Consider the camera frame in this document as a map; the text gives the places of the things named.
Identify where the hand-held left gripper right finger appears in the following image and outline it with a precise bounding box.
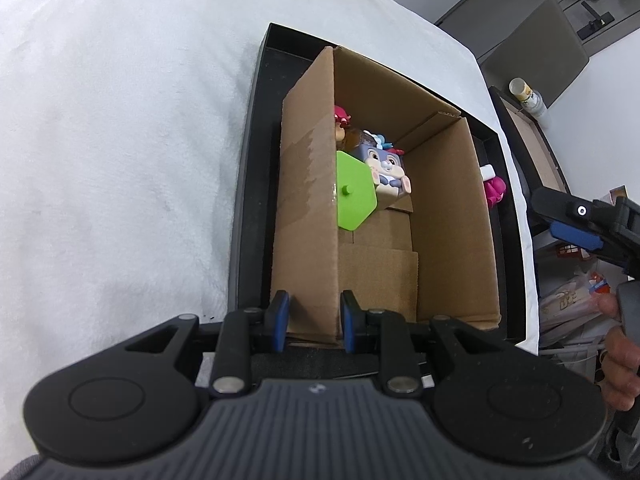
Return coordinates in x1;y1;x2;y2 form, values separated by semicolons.
340;290;508;400

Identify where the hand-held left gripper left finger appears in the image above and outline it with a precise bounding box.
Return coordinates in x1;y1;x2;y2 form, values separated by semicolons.
122;290;292;399

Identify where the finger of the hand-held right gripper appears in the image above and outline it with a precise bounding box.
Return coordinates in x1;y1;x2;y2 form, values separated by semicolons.
531;187;597;225
549;221;632;272

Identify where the pink star toy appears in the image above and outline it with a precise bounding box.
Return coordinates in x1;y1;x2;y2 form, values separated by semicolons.
482;176;508;208

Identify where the brown cardboard box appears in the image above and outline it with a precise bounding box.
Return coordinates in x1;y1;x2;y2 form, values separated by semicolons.
271;46;502;348

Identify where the green hexagonal box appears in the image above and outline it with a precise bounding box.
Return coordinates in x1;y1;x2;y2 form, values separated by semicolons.
334;151;378;231

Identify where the rabbit print cube box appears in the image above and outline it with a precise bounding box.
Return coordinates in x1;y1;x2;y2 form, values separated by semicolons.
350;130;413;208

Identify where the small red brown figurine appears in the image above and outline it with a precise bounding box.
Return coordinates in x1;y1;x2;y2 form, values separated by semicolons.
334;105;355;145

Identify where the black tray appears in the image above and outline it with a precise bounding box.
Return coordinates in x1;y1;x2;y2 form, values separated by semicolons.
227;22;531;381

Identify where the person's right hand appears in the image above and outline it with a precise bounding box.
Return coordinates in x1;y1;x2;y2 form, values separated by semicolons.
596;291;640;412

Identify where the plastic bag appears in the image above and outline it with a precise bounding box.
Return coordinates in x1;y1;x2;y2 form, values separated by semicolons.
537;260;621;346

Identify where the flat black-framed cardboard box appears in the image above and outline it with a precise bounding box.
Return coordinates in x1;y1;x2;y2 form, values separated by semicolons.
489;86;571;202

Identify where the yellow-lidded bottle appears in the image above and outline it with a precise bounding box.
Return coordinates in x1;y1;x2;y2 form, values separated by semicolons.
509;77;547;118

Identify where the grey panel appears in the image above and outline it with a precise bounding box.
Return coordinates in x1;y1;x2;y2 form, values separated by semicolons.
482;0;591;111

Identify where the grey door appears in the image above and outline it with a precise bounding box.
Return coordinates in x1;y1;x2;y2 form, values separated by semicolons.
435;0;640;61

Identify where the black door lock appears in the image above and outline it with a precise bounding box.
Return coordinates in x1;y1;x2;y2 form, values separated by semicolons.
577;0;616;41

